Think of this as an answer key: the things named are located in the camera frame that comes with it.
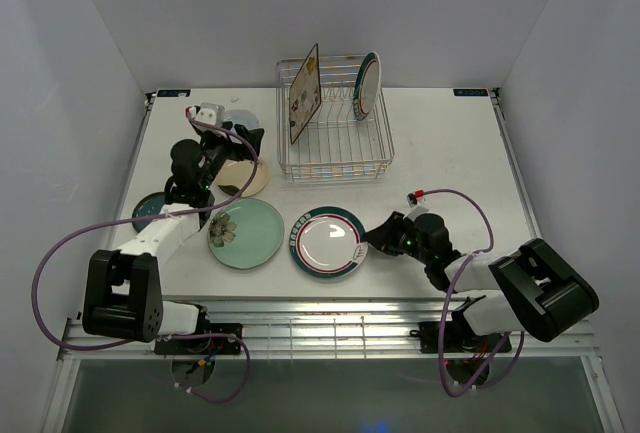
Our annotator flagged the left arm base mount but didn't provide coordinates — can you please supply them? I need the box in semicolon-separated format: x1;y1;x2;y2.
154;323;243;357

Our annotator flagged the metal wire dish rack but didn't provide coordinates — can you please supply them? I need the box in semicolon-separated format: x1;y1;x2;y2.
276;54;395;182

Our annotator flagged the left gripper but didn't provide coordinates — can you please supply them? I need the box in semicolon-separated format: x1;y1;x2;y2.
199;122;264;190

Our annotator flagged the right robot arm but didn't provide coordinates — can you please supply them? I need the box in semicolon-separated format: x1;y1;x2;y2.
356;190;600;350

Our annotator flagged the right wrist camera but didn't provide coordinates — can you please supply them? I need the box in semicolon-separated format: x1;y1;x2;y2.
405;190;429;221

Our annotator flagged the mint green flower plate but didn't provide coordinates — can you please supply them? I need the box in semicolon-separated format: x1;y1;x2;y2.
207;198;284;270

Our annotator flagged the dark teal saucer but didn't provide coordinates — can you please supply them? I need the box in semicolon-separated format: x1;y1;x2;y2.
132;192;165;233

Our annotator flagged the cream plate with flowers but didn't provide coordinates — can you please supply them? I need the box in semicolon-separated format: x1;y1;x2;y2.
214;159;270;198

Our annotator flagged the dark label sticker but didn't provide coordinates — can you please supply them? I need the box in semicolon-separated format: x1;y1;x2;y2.
156;89;191;98
453;88;489;97

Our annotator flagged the light blue scalloped plate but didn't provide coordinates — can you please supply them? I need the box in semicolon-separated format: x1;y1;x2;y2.
223;109;261;130

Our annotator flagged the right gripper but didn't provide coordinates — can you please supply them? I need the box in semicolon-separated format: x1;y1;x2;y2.
362;210;431;265

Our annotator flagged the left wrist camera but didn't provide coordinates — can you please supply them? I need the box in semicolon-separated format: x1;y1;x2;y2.
189;102;225;126

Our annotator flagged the square floral plate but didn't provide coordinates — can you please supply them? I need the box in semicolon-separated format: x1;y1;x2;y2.
288;44;322;144

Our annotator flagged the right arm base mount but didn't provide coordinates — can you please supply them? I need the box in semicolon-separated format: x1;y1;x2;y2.
409;320;513;355

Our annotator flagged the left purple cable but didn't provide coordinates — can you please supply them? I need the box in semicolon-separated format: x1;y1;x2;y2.
30;107;261;404

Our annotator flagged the white plate teal rim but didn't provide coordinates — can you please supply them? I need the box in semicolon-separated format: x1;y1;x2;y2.
352;52;381;121
288;206;368;280

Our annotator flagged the white plate teal rim back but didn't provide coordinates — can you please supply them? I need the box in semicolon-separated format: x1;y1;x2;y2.
352;52;381;121

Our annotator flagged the dark label sticker right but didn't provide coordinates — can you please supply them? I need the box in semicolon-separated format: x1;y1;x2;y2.
453;88;489;97

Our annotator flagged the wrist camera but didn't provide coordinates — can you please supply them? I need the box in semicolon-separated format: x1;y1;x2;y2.
405;190;429;221
189;102;225;126

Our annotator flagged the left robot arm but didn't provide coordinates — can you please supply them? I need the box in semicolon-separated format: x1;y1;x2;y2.
82;128;256;353

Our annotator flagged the dark label sticker left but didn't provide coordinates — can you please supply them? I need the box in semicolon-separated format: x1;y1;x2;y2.
156;89;191;98

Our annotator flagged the white plate teal rim front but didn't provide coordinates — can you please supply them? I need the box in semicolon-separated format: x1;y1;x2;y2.
288;206;368;280

